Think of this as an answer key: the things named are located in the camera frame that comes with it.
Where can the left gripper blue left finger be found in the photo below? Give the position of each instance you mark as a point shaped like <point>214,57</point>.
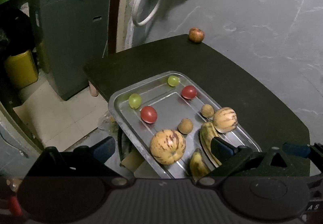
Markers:
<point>104,149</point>

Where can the small striped melon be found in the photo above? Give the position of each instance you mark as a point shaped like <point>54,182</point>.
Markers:
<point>225,120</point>

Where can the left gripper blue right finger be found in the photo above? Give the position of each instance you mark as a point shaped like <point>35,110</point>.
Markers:
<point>222,150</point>

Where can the spotted banana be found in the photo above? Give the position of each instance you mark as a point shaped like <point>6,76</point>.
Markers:
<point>197,166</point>

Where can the large striped melon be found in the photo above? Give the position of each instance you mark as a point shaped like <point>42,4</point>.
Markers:
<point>167,146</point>

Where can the small brown nut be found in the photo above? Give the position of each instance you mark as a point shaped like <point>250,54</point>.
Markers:
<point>207,111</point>

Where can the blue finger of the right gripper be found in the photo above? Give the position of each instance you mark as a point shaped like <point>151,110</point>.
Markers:
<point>296,150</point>

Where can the yellow jerrycan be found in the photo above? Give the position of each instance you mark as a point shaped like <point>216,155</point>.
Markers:
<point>22,69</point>

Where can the green tomato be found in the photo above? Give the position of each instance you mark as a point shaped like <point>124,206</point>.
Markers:
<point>173,80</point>
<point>135,101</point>

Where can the red tomato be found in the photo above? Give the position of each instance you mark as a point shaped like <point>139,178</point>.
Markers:
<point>189,92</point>
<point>149,114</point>

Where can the dark grey cabinet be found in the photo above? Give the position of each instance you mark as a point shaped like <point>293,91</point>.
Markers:
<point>73,32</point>

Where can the brown round fruit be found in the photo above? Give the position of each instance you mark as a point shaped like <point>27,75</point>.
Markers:
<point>185,126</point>

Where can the metal tray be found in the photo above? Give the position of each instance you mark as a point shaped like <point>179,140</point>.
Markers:
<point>171,108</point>

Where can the yellow banana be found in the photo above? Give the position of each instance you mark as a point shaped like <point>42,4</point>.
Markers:
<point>206,134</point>

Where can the reddish apple at corner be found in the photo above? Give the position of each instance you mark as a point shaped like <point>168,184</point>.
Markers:
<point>196,35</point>

